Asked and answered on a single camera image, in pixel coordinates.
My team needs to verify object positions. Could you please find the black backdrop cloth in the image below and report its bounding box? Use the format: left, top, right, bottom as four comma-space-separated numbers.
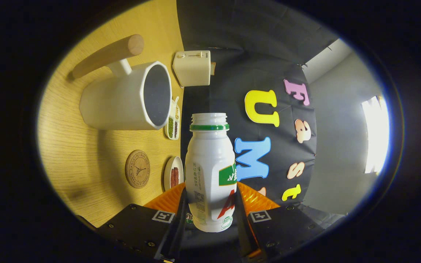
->
176, 0, 346, 256

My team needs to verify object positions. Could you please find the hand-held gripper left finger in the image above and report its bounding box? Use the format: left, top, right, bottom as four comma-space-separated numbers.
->
97, 182, 190, 262

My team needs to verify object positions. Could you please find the round cork coaster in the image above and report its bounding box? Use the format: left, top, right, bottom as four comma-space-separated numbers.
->
125, 150, 151, 189

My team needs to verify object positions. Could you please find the white round plate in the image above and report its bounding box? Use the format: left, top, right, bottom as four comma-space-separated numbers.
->
163, 156, 184, 192

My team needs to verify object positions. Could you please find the white cup wooden handle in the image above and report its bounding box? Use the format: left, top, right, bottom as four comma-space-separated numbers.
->
72, 34, 172, 131

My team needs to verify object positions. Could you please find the cream toaster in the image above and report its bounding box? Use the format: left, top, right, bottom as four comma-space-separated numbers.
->
172, 50, 212, 87

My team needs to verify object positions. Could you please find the wooden table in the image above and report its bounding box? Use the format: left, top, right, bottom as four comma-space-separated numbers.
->
37, 0, 185, 229

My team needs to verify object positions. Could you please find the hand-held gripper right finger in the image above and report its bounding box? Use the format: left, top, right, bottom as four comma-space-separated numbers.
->
234, 182, 325, 262

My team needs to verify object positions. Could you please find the white juice bottle green label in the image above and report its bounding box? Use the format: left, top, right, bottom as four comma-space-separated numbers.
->
185, 113, 238, 233

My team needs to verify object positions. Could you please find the white divided snack dish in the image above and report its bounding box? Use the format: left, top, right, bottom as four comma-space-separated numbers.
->
164, 96, 181, 141

